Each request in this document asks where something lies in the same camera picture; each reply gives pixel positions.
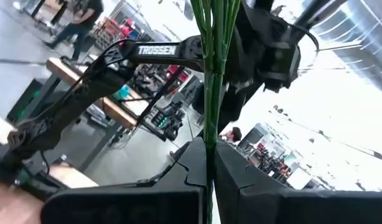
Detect wooden workbench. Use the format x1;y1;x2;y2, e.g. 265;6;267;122
45;57;148;131

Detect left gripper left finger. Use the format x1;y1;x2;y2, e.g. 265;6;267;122
149;137;208;224

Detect person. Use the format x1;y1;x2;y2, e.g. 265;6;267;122
220;126;243;144
42;0;105;62

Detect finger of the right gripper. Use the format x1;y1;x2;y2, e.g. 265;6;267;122
218;85;251;133

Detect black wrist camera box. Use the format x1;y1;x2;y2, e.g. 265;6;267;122
259;40;302;93

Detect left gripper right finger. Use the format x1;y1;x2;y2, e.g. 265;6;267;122
213;140;286;224

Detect red artificial flower bunch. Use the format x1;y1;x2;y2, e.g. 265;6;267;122
190;0;241;224

